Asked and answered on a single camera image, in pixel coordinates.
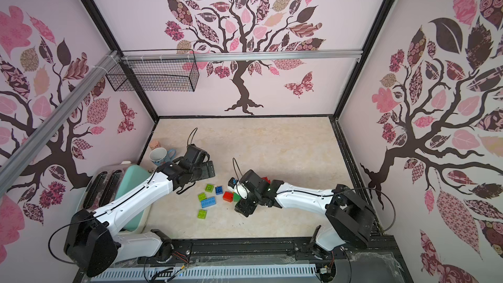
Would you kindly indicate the white slotted cable duct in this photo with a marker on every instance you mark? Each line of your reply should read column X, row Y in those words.
column 215, row 273

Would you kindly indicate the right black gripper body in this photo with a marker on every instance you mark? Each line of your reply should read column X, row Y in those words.
column 245, row 205

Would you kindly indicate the upside-down lime square brick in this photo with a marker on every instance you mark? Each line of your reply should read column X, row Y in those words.
column 209, row 188

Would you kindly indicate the mint chrome toaster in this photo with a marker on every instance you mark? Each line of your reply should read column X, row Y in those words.
column 110, row 183

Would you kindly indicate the aluminium frame rail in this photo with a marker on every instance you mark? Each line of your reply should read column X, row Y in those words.
column 15, row 165
column 246, row 56

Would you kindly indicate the small pink cup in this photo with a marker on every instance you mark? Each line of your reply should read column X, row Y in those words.
column 154, row 144

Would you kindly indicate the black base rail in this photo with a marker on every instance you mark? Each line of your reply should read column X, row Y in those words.
column 193, row 250

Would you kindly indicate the blue floral mug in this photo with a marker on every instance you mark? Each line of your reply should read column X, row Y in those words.
column 160, row 156

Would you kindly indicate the aluminium frame rail back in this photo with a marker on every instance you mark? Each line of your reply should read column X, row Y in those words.
column 246, row 56

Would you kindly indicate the black wire basket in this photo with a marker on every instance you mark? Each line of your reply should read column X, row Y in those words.
column 157, row 70

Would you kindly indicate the green square brick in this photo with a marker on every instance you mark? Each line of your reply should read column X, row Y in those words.
column 236, row 197

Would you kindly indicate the lime square brick front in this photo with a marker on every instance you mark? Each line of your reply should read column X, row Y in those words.
column 202, row 214

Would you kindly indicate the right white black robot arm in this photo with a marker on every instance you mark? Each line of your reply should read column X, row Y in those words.
column 351, row 218

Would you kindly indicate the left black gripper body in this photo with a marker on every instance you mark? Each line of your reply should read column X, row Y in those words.
column 197, row 174

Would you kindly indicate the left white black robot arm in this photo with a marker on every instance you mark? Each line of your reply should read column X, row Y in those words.
column 94, row 242

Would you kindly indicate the lime square brick studs up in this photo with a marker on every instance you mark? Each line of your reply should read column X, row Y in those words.
column 202, row 196

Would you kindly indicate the light blue long brick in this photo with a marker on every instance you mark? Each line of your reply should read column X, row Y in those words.
column 206, row 203

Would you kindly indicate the aluminium frame rail left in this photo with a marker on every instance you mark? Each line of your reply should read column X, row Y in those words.
column 15, row 165

